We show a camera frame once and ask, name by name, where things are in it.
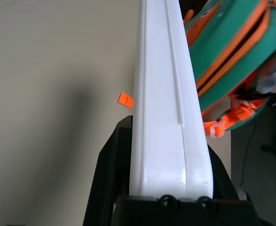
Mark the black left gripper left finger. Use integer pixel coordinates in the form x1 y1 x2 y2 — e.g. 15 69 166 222
82 115 134 226

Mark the orange and teal backpack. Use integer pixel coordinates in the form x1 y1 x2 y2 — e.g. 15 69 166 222
117 0 276 138

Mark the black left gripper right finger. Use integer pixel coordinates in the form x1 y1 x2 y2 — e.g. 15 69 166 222
207 143 242 201

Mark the white Unitree pencil case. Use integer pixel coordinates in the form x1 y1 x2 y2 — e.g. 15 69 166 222
130 0 215 201

